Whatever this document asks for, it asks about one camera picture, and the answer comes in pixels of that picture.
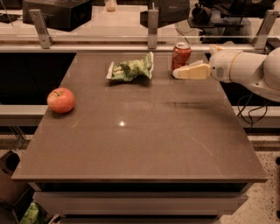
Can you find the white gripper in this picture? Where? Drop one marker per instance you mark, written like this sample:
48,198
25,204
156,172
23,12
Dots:
220,65

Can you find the red coke can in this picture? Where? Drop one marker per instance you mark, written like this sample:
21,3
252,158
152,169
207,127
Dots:
180,56

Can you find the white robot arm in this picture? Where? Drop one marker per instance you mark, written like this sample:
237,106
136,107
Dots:
258,73

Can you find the black desk equipment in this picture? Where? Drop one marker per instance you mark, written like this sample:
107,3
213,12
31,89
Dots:
221,21

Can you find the green chip bag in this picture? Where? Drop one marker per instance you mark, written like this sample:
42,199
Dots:
127,71

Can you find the small cup on counter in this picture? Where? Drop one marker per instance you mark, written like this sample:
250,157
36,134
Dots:
110,5

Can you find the black box on counter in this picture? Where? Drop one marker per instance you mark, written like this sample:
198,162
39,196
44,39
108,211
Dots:
63,15

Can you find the red apple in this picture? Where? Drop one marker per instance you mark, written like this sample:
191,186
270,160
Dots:
61,100

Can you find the grey drawer under table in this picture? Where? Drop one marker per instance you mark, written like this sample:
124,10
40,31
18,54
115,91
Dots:
140,203

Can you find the green bag on floor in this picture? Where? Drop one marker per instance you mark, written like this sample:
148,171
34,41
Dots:
33,215

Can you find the right metal rail bracket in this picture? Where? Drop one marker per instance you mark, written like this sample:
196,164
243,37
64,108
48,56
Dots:
261,37

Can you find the metal rail bracket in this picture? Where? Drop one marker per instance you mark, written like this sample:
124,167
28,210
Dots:
261,37
38,20
152,29

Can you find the middle metal rail bracket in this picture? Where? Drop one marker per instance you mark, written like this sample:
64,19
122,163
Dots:
152,29

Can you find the left metal rail bracket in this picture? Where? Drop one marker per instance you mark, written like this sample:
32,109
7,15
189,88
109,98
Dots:
38,20

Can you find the horizontal metal rail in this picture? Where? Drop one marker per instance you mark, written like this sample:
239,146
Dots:
64,48

